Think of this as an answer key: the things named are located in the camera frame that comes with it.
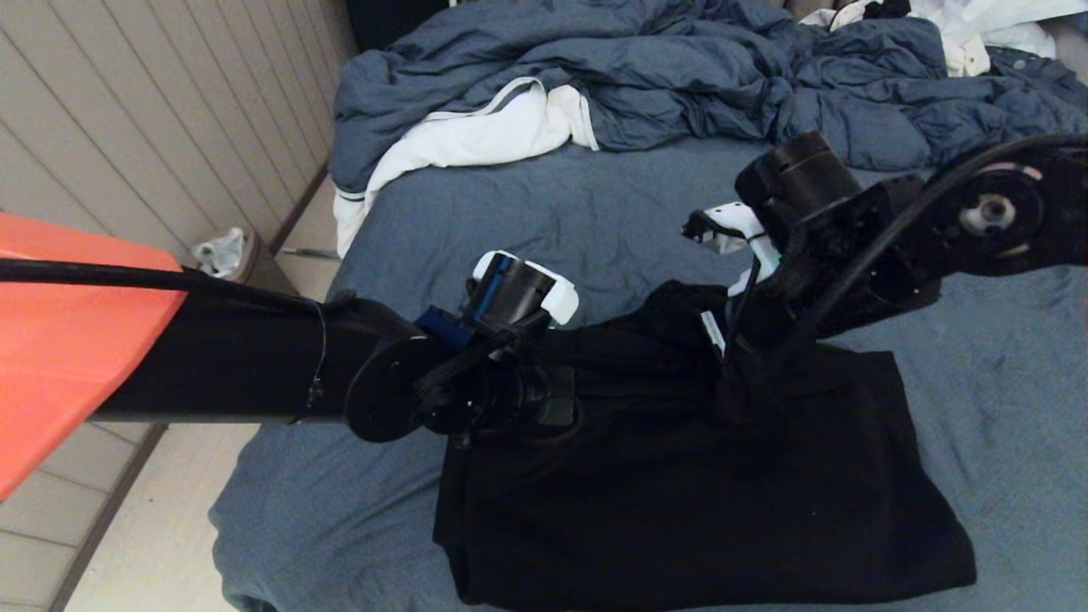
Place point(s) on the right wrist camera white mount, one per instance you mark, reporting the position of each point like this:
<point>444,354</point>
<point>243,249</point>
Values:
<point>739,225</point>

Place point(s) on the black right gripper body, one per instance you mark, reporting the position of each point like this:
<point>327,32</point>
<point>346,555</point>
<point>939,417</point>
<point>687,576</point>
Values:
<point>816,212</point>

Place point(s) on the crumpled blue duvet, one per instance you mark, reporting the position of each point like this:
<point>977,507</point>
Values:
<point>595,68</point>

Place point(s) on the thin metal rod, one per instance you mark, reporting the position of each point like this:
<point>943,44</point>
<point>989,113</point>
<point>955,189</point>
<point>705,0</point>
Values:
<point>310,252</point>

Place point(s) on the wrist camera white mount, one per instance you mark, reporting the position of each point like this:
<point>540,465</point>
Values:
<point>739,225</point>
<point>561,297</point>

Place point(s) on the white blanket with grey stripe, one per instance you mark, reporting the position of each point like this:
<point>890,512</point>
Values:
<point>476,134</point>

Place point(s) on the white crumpled clothes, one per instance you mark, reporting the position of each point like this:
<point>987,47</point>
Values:
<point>977,24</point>

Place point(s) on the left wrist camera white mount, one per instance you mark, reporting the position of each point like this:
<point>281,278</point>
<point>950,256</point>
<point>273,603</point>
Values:
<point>561,297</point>

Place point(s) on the small black garment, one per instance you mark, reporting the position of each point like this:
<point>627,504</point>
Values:
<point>888,8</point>

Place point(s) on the white plastic bin bag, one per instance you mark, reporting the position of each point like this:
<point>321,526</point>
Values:
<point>219,253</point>

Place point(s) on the blue bed sheet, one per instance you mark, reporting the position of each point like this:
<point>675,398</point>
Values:
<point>595,221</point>

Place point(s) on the blue denim shirt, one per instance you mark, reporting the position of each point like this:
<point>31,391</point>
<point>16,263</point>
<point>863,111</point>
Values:
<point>1033,72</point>

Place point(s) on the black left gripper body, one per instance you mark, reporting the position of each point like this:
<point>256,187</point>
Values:
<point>501,382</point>

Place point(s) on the brown trash bin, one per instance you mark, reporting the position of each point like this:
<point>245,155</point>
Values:
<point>263,272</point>

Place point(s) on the black zip hoodie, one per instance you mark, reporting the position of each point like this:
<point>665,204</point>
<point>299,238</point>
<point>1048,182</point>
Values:
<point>680,510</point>

